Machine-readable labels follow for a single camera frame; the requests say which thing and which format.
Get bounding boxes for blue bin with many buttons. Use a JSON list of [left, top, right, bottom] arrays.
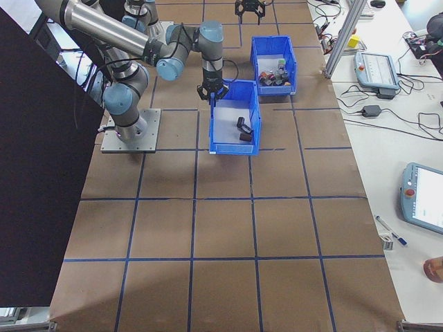
[[251, 35, 298, 97]]

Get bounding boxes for light blue teach pendant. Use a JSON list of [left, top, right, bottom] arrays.
[[397, 161, 443, 237], [352, 50, 402, 91]]

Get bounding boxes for circuit board with wires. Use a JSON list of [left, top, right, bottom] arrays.
[[404, 31, 437, 60]]

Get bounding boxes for blue bin with few parts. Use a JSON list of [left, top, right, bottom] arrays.
[[208, 79, 261, 156]]

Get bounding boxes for looped black adapter cable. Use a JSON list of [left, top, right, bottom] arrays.
[[337, 84, 370, 116]]

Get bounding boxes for long black power cable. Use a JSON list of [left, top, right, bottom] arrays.
[[341, 117, 443, 142]]

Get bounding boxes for person in dark clothing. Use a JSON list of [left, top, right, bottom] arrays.
[[424, 14, 443, 53]]

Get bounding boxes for aluminium profile post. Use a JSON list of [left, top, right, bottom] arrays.
[[323, 0, 368, 80]]

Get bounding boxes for small objects in bin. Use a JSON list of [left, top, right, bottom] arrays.
[[257, 57, 291, 86]]

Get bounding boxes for black frame cover panel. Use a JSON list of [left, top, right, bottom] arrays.
[[0, 6, 105, 308]]

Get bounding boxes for aluminium profile bar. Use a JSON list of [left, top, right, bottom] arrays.
[[396, 320, 443, 332], [0, 320, 58, 332]]

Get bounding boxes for white blue marker pen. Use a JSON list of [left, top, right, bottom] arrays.
[[375, 214, 408, 247]]

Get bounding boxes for white square base plate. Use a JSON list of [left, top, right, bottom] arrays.
[[155, 20, 174, 37], [100, 108, 162, 154]]

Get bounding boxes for brown round roll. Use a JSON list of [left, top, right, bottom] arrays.
[[423, 255, 443, 285]]

